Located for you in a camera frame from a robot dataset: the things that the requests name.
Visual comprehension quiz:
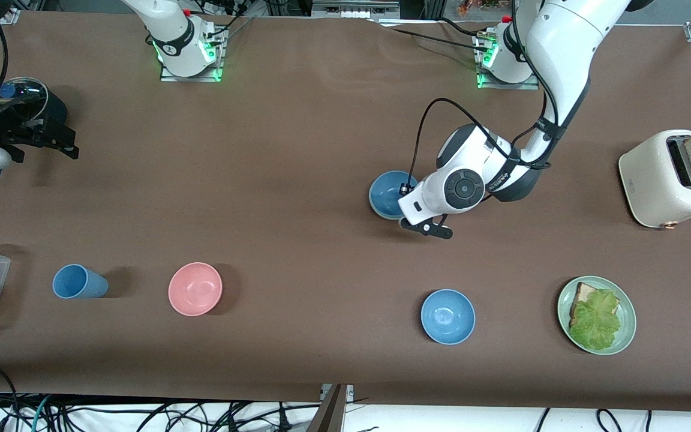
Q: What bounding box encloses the blue bowl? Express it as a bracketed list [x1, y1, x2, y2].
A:
[420, 289, 476, 346]
[369, 170, 419, 221]

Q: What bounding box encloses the pink bowl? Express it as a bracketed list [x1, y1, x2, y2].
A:
[168, 262, 224, 317]

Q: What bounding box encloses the glass lid blue knob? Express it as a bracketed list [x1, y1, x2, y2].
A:
[0, 77, 50, 121]

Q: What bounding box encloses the blue cup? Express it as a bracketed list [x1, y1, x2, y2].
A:
[52, 264, 109, 299]

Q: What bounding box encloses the brown table mat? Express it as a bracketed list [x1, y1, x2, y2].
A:
[0, 11, 691, 413]

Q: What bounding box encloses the grey metal device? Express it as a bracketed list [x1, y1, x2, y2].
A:
[311, 0, 401, 20]

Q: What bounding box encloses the white bread slice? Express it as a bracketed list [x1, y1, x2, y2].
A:
[569, 282, 599, 328]

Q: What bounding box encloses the green lettuce leaf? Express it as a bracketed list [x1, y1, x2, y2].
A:
[569, 289, 622, 352]

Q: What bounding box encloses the cream toaster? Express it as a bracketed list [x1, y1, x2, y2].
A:
[618, 130, 691, 230]

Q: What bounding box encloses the green plate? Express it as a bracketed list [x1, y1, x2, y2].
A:
[557, 275, 638, 356]

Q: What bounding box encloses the black pot blue handle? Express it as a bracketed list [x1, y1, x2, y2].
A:
[0, 77, 68, 182]

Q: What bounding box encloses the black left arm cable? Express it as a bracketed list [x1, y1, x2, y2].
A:
[408, 0, 563, 194]

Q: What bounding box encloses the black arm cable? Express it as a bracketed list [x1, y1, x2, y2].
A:
[0, 23, 46, 140]
[408, 0, 563, 194]

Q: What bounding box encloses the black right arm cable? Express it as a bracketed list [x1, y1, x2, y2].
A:
[0, 23, 46, 140]

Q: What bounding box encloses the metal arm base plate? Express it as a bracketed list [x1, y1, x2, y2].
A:
[476, 33, 540, 91]
[160, 27, 225, 83]

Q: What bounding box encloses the teal cable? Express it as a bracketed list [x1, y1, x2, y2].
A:
[31, 395, 53, 432]

